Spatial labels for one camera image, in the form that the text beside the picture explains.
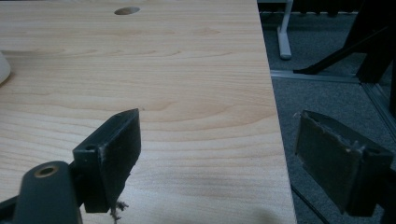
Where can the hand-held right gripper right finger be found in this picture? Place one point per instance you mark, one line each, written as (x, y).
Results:
(336, 161)

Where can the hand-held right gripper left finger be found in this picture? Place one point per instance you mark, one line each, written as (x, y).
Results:
(107, 155)

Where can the white rounded object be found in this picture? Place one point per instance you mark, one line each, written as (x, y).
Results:
(3, 70)

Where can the white metal table leg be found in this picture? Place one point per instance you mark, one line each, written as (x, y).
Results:
(285, 34)

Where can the grey aluminium floor rail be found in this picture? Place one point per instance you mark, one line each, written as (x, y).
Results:
(336, 81)

